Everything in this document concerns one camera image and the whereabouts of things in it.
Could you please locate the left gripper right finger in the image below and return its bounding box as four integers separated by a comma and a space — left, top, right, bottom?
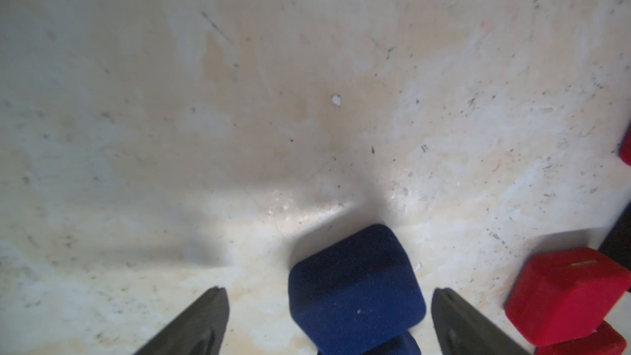
431, 288, 529, 355

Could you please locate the red brooch box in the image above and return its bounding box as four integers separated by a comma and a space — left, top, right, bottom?
618, 124, 631, 166
504, 248, 630, 347
535, 321, 627, 355

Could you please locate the red brooch box upper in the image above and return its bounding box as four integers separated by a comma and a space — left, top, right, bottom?
618, 124, 631, 166

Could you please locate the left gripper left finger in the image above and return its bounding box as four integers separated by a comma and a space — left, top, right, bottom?
135, 287, 230, 355

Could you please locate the red brooch box lower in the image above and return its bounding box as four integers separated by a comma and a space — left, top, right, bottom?
535, 321, 627, 355

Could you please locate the blue brooch box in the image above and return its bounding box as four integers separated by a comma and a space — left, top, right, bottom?
288, 224, 427, 354
317, 331, 422, 355

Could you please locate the black brooch box left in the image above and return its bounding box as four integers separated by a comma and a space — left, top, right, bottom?
598, 203, 630, 293

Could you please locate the red brooch box middle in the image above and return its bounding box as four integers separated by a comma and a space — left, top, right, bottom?
504, 248, 630, 347

